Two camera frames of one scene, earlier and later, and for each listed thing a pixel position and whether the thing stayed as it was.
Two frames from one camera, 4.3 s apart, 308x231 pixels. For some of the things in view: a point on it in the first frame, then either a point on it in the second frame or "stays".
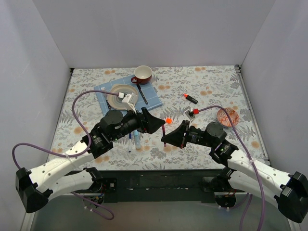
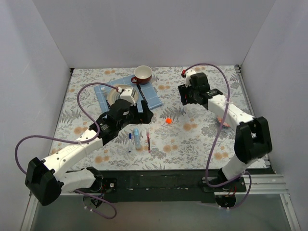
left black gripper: [143, 121] → [138, 115]
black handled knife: [142, 94] stays
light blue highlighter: [137, 142] stays
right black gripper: [186, 134] → [184, 94]
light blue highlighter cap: [135, 133] stays
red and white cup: [143, 74] stays
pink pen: [163, 134] → [148, 143]
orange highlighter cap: [169, 121] stays
